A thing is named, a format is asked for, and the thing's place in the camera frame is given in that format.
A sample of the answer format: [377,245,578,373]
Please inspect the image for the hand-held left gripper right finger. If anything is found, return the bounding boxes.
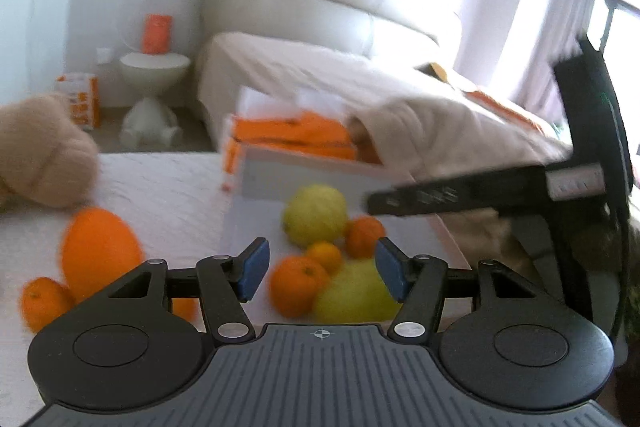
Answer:
[375,236,536,342]

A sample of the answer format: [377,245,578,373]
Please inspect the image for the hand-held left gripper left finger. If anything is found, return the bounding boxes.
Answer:
[107,237,271,340]

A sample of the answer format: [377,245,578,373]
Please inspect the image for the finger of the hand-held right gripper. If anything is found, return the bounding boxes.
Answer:
[366,163,551,217]

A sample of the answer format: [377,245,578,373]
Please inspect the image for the green apple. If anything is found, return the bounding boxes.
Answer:
[314,258,403,323]

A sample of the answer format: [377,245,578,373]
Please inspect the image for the small orange tangerine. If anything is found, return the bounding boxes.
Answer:
[306,241,344,275]

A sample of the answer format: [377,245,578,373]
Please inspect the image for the large yellow-green fruit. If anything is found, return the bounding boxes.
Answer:
[282,184,350,250]

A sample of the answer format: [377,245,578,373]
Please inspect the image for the light curtain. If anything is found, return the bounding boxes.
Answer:
[515,0,601,128]

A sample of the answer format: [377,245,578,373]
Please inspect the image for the white lace tablecloth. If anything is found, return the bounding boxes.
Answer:
[0,152,236,427]

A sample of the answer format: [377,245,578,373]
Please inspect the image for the orange cloth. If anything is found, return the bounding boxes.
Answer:
[234,111,357,160]

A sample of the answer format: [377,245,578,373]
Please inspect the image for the large orange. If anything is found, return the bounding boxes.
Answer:
[60,207,143,305]

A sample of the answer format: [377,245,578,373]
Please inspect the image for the white box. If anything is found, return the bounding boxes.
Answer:
[220,84,386,195]

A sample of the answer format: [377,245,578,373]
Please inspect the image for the beige bed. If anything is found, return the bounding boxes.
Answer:
[195,32,576,258]

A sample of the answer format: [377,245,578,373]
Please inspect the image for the white side table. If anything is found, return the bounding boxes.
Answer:
[119,52,191,150]

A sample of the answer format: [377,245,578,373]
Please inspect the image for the orange white paper bag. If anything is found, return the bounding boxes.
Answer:
[55,72,101,130]

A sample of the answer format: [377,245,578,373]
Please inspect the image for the brown plush toy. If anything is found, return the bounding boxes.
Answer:
[0,92,101,212]

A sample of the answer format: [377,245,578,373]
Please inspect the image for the orange container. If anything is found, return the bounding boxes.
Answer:
[142,13,173,55]

